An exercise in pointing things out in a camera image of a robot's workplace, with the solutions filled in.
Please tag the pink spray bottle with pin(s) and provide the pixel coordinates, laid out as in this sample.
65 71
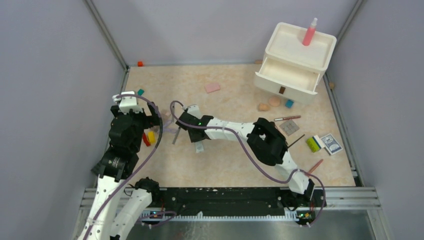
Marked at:
310 32

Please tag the clear purple plastic bag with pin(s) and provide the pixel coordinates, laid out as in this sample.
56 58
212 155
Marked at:
167 127

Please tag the pink rectangular sponge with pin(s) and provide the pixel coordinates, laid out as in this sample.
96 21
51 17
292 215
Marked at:
212 87

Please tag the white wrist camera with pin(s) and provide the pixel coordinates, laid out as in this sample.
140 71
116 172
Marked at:
194 110
127 103

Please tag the coral pink pencil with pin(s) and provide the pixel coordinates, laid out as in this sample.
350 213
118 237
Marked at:
315 166

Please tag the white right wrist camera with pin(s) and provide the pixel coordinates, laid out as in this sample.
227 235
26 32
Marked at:
194 110

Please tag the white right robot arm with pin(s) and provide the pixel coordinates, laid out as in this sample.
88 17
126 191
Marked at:
265 146

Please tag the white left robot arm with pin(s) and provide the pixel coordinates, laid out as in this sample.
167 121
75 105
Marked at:
114 170

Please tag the thin black eyeliner brush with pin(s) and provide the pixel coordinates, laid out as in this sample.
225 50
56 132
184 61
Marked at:
294 142

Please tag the white drawer organizer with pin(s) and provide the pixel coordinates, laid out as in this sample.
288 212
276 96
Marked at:
290 69

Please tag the tan makeup sponge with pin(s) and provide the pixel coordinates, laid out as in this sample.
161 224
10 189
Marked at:
262 107

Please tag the grey eyeshadow palette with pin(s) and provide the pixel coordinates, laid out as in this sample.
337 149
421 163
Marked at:
289 127

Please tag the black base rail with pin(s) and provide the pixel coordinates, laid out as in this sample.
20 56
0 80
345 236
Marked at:
224 201

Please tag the red yellow toy block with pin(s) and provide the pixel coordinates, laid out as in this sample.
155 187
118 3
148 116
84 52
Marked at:
149 138

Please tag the silver cosmetic tube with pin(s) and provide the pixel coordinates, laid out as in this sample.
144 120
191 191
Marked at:
199 147

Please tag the blue playing card box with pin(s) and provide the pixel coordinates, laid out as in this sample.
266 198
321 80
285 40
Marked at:
331 145

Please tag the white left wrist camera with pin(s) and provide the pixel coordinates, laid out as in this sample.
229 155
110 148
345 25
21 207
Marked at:
127 103

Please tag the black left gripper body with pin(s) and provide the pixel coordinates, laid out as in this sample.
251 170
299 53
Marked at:
139 119

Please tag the teal toy block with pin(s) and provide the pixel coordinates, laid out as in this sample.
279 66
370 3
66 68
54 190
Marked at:
140 92

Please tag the blue toy cube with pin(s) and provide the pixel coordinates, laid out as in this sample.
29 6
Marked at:
289 103

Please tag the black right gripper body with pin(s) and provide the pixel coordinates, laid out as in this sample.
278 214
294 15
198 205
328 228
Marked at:
193 138

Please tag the round peach makeup puff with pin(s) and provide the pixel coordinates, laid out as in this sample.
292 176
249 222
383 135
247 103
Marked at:
274 101

